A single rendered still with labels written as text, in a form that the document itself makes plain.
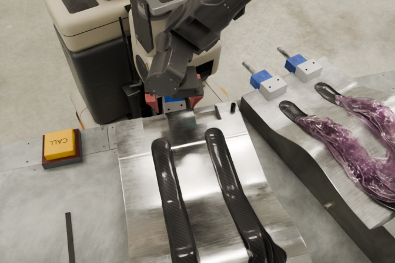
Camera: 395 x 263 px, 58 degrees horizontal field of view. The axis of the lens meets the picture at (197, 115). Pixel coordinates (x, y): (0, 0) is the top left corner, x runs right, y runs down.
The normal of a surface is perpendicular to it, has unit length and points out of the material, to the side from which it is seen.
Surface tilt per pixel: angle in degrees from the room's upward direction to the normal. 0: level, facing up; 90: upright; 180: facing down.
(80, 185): 0
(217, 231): 27
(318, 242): 0
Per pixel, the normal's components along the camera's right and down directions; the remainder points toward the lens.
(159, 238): -0.11, -0.91
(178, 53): 0.61, -0.37
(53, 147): 0.00, -0.62
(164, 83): -0.11, 0.77
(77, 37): 0.51, 0.67
